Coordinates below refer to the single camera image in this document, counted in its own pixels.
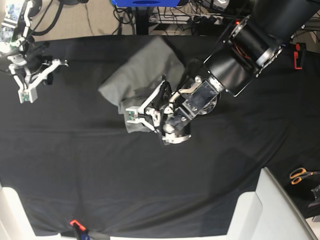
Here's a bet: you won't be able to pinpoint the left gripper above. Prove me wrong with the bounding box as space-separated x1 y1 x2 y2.
125 75 224 146

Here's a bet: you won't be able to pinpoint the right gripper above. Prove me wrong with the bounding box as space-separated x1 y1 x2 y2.
7 41 69 103

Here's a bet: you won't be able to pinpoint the grey T-shirt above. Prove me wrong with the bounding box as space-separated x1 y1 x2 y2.
98 37 185 133

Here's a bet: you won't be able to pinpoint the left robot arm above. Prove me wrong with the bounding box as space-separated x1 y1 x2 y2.
126 0 320 145

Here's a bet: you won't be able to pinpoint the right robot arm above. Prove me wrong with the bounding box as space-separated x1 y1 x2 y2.
0 0 69 104

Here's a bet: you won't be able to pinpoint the black table cloth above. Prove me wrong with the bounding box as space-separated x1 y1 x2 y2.
0 36 320 238

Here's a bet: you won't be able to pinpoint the blue stand base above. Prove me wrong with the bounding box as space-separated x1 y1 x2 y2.
110 0 180 7

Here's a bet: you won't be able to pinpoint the white bin left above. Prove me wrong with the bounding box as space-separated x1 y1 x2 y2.
0 185 36 240

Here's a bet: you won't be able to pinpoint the white bin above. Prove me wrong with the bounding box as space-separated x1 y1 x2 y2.
226 167 317 240
0 185 36 240

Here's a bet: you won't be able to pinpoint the red blue front clamp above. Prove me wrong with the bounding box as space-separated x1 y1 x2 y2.
69 219 92 240

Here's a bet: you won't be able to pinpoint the red black clamp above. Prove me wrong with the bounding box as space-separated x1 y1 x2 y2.
293 42 307 70

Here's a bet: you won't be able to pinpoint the white bin right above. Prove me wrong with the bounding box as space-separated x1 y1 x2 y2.
226 167 317 240

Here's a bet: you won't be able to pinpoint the black metal object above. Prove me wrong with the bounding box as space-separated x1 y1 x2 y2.
308 185 320 208

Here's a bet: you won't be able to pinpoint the orange handled scissors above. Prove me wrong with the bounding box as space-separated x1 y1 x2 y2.
289 167 320 185

